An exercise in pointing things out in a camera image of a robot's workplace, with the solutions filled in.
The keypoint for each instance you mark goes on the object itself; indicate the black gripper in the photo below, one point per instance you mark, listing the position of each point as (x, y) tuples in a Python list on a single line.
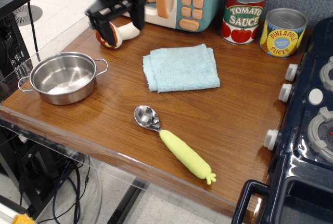
[(103, 11)]

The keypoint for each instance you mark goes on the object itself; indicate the light blue cloth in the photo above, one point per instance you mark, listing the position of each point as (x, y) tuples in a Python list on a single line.
[(181, 69)]

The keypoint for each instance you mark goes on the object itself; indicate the plush brown mushroom toy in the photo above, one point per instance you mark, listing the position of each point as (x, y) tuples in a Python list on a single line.
[(123, 33)]

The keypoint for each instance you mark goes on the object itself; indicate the stainless steel pot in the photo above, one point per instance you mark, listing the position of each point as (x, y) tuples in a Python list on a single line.
[(64, 78)]

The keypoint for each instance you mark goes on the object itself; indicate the tomato sauce can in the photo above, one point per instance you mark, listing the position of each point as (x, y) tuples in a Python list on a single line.
[(241, 20)]

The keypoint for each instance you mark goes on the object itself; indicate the pineapple slices can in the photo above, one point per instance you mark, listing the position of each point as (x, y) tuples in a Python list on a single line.
[(283, 32)]

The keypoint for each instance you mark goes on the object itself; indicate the black table leg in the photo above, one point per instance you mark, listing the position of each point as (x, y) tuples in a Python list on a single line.
[(119, 215)]

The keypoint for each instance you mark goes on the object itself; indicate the yellow object at corner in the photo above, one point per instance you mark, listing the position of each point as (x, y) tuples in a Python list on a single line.
[(23, 219)]

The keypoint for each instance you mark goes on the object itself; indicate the dark blue toy stove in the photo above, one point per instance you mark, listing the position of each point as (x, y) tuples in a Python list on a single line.
[(299, 189)]

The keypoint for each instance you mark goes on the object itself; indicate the spoon with yellow handle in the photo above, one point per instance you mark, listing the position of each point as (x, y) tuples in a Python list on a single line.
[(147, 118)]

